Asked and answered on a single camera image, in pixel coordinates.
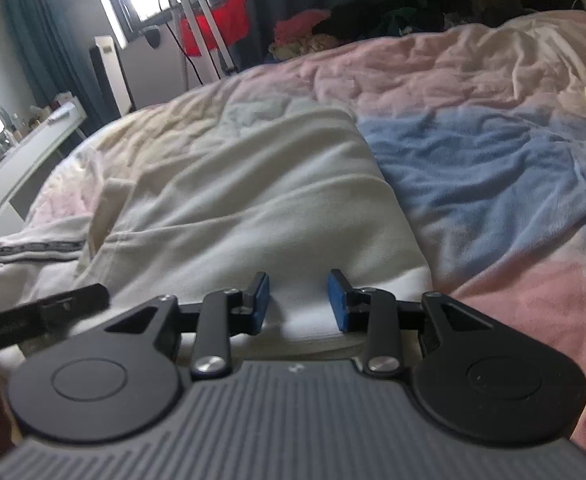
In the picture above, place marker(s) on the row of cosmetic bottles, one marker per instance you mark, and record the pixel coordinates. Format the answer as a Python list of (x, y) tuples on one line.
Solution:
[(23, 125)]

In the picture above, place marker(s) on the pink cloth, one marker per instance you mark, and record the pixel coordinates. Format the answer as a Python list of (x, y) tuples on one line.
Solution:
[(298, 22)]

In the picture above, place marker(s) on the garment steamer on stand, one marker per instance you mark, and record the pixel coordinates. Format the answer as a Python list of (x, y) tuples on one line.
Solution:
[(200, 25)]

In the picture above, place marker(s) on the white pants with striped trim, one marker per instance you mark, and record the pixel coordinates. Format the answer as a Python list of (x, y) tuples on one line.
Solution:
[(248, 200)]

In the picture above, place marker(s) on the white dressing table with drawers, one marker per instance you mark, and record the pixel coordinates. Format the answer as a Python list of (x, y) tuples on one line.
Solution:
[(28, 160)]

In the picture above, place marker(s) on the small white box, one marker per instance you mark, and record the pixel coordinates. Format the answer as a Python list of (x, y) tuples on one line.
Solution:
[(64, 100)]

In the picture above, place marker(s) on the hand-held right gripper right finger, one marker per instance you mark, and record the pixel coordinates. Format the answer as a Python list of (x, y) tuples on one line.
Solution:
[(337, 305)]

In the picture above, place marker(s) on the black ironing mitt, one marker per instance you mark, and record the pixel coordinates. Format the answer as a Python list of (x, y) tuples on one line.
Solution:
[(151, 37)]

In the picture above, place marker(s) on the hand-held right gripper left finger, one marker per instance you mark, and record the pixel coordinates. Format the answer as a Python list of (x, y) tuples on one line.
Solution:
[(260, 310)]

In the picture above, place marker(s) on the pastel patchwork bed blanket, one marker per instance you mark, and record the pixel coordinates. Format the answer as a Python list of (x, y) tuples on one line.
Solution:
[(473, 160)]

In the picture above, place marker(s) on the pile of dark clothes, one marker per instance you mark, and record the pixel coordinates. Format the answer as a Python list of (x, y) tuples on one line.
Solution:
[(373, 15)]

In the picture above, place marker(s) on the red garment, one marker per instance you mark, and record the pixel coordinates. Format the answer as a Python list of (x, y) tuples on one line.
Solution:
[(228, 15)]

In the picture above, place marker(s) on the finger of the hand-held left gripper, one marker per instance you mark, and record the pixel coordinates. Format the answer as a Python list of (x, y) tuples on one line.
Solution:
[(78, 302)]

